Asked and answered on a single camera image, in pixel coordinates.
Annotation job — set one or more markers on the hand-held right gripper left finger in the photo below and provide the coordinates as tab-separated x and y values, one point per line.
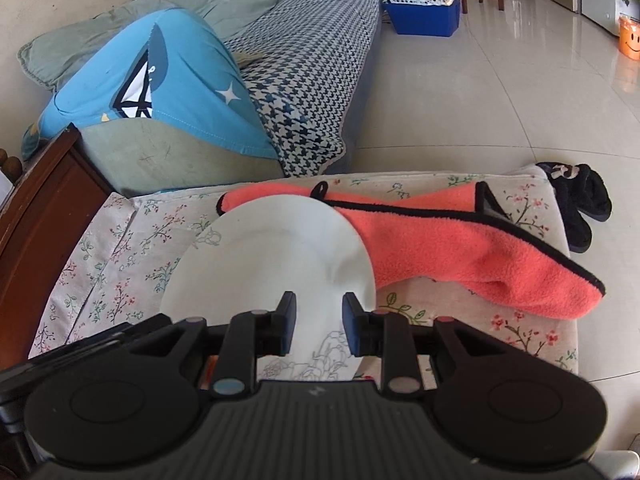
285	327

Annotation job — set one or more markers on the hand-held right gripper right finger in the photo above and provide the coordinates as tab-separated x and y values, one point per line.
352	330

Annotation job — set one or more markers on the white plate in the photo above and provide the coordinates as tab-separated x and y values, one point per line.
270	250

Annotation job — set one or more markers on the floral tablecloth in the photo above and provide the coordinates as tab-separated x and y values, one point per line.
125	260

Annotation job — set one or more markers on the coral fleece towel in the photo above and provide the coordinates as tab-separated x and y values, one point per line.
450	255

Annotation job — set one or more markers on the green sofa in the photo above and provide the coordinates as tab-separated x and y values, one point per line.
175	160

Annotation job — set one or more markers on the black slipper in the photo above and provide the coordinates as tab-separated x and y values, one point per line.
575	232
585	195

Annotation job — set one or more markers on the houndstooth sofa cover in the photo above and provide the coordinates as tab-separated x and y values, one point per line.
310	60

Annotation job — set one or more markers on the blue star print pillow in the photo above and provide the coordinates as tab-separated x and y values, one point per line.
190	75

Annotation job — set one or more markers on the blue plastic bin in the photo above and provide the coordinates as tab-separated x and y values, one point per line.
425	20

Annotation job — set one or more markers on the orange smiley bucket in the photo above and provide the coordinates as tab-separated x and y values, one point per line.
630	37

